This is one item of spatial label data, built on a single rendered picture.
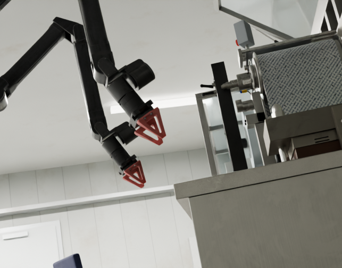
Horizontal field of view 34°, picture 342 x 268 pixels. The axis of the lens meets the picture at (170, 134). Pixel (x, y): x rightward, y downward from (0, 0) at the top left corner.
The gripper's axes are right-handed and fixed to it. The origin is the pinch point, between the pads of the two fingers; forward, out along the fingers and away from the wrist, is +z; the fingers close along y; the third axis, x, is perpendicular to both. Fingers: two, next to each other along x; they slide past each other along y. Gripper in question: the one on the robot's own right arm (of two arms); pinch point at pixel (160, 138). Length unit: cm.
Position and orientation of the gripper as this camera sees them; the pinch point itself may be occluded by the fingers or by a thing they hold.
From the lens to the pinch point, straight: 148.5
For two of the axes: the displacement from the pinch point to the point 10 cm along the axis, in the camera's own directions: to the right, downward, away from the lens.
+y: -1.5, 3.2, 9.4
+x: -7.6, 5.7, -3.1
